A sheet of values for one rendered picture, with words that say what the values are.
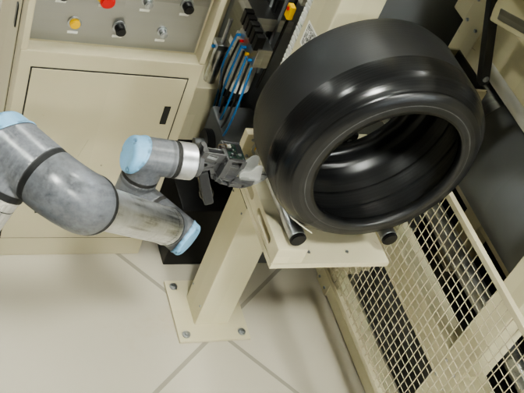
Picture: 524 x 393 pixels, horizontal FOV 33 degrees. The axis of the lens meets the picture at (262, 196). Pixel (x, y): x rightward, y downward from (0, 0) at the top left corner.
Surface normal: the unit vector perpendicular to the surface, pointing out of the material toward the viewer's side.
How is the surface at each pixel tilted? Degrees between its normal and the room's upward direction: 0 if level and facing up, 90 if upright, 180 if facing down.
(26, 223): 90
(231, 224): 90
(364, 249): 0
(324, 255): 0
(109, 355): 0
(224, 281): 90
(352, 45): 30
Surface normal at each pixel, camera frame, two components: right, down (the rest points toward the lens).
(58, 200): 0.14, 0.42
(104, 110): 0.28, 0.73
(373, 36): 0.00, -0.65
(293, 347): 0.32, -0.69
